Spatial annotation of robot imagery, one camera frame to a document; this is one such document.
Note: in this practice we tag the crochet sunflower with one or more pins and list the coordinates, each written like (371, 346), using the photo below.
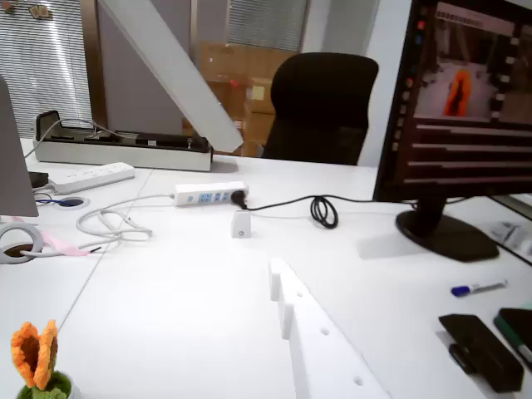
(39, 357)

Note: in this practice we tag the white window blind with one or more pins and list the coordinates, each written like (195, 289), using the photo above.
(266, 25)
(41, 75)

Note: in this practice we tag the red window sticker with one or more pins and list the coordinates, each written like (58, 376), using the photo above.
(40, 12)

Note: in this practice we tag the brown cardboard box stack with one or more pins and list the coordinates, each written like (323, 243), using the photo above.
(232, 66)

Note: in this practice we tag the blue capped marker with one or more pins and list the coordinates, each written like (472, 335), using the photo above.
(478, 287)

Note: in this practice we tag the white power strip blue sockets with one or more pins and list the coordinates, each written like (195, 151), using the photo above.
(195, 197)

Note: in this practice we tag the small black adapter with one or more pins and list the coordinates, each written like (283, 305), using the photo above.
(39, 178)

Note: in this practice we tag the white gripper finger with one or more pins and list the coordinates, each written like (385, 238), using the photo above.
(316, 353)

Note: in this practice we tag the pink ribbon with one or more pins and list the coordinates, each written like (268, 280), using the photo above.
(68, 248)

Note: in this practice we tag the long white power strip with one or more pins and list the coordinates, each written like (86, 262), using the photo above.
(91, 176)

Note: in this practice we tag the black computer monitor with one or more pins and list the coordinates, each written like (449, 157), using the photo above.
(457, 166)

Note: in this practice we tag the dark green notebook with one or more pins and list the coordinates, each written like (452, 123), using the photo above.
(517, 332)

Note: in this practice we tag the computer monitor back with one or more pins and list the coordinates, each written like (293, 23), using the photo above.
(14, 166)

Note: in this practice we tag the printed paper leaflet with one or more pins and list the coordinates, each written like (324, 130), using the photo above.
(509, 234)

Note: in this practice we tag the round desk grommet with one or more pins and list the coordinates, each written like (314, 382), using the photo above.
(72, 203)

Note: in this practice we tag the black phone case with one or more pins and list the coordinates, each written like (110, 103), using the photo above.
(486, 353)

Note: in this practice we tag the white slanted panel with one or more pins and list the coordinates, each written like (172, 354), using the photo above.
(174, 70)

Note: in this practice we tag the small white adapter box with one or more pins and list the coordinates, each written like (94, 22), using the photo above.
(241, 224)

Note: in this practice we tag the black mesh office chair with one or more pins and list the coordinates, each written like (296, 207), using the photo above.
(324, 104)

